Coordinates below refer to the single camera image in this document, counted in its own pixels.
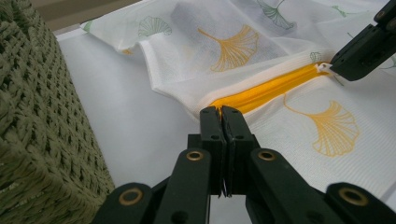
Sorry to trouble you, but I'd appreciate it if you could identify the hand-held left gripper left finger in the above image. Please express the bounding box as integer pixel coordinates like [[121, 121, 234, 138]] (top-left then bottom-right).
[[187, 105, 227, 196]]

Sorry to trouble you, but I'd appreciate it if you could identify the white leaf-print mesh laundry bag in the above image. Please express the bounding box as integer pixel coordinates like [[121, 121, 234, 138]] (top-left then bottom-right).
[[79, 0, 396, 200]]

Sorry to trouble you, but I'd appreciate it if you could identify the white board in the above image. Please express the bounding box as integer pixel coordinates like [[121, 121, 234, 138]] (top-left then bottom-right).
[[55, 27, 396, 224]]

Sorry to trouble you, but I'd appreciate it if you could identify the green woven basket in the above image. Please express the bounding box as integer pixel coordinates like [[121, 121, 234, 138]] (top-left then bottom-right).
[[0, 0, 117, 224]]

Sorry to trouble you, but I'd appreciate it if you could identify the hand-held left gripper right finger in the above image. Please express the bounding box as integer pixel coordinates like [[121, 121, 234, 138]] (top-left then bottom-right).
[[221, 105, 262, 197]]

